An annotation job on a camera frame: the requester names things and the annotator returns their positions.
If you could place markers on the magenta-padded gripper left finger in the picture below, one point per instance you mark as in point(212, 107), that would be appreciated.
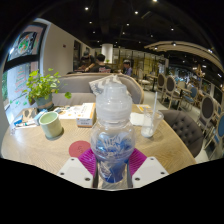
point(75, 168)

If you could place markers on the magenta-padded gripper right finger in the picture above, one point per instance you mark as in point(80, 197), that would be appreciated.
point(148, 168)

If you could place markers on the clear blue-labelled water bottle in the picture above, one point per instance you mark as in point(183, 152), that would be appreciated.
point(113, 133)

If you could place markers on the flat round red coaster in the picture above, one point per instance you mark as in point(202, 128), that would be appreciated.
point(78, 149)

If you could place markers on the clear plastic cup with straw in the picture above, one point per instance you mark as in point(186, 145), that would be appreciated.
point(148, 125)

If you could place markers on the pale green mug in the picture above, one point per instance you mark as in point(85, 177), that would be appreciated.
point(50, 125)

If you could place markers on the white paper napkin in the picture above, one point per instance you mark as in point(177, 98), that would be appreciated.
point(136, 119)

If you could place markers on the yellow card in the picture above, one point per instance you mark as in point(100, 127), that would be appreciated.
point(144, 108)

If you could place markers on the tall light blue box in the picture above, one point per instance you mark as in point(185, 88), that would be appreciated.
point(40, 117)

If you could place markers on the small blue white box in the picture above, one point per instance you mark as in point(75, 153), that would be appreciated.
point(18, 120)

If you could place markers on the grey curved sofa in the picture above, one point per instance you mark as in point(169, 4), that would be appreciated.
point(73, 85)

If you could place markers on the group of round-backed chairs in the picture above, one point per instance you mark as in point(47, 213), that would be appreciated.
point(206, 106)

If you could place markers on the grey zigzag cushion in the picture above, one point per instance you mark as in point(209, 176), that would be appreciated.
point(98, 85)

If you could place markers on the green potted plant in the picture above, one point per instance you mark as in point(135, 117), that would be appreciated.
point(40, 85)

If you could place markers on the person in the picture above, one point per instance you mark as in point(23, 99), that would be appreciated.
point(101, 68)
point(127, 70)
point(85, 63)

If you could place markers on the round wreath window decoration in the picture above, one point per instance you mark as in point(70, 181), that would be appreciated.
point(26, 43)

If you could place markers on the group of ceiling spotlights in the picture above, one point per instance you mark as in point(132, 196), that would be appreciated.
point(86, 8)

